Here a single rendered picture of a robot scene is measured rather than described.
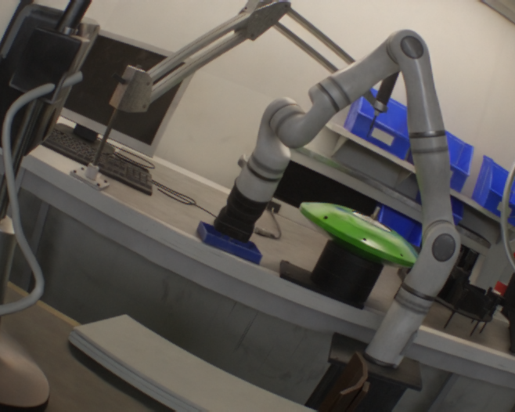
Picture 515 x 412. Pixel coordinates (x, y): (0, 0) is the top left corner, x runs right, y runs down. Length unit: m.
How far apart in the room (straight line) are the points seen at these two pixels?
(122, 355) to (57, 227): 2.18
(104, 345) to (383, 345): 1.07
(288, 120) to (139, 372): 1.02
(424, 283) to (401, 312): 0.08
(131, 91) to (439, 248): 0.75
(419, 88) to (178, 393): 1.11
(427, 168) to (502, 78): 1.32
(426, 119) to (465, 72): 1.23
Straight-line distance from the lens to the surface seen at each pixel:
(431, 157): 1.75
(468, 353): 2.10
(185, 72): 2.00
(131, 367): 0.79
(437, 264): 1.77
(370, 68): 1.78
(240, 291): 2.00
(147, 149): 2.40
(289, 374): 3.05
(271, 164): 1.77
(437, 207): 1.82
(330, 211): 1.93
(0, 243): 0.58
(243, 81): 2.84
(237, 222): 1.87
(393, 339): 1.80
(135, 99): 1.94
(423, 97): 1.75
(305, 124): 1.71
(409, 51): 1.74
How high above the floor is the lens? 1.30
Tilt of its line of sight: 7 degrees down
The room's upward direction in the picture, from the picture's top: 25 degrees clockwise
